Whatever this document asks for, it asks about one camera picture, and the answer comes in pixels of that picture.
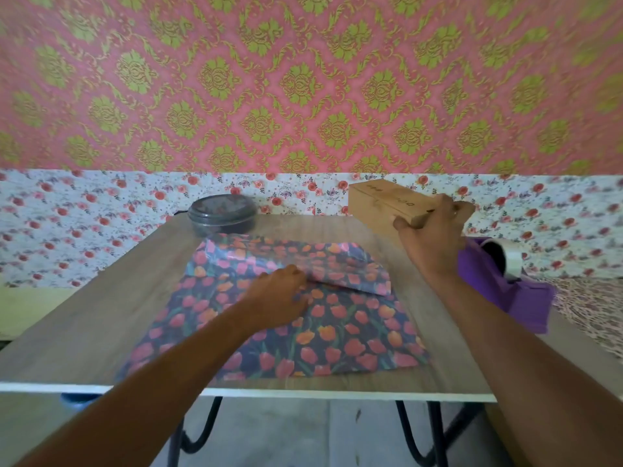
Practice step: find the person's right hand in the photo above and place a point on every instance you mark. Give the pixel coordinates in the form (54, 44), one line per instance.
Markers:
(433, 245)

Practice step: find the person's left hand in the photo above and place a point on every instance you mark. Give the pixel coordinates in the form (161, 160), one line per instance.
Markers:
(272, 299)

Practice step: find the person's left fingers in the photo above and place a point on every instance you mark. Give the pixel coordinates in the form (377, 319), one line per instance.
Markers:
(299, 286)

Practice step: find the person's right thumb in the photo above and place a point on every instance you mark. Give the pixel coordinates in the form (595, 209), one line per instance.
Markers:
(408, 225)

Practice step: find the brown cardboard box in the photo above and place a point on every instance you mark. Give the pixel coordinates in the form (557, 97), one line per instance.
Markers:
(384, 201)

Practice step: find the dark floral wrapping paper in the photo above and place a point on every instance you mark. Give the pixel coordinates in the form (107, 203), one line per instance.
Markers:
(340, 330)

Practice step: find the person's right forearm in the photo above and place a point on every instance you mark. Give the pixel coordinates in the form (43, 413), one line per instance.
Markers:
(525, 379)

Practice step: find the person's left forearm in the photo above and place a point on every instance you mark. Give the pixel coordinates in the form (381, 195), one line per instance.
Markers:
(146, 389)

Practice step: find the white paper roll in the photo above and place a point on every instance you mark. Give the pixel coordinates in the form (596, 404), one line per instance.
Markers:
(508, 255)

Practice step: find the round grey lidded container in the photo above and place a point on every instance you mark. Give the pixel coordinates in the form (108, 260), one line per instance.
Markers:
(222, 213)

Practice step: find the purple wrapping paper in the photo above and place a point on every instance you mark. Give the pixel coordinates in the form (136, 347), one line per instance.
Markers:
(516, 296)

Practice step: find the black metal table leg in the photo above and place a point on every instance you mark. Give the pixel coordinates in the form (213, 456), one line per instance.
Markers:
(192, 432)
(428, 432)

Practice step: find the blue round object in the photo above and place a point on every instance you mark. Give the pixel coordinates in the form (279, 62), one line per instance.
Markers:
(78, 400)

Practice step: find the pale yellow board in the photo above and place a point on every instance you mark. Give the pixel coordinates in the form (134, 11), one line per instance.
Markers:
(29, 308)

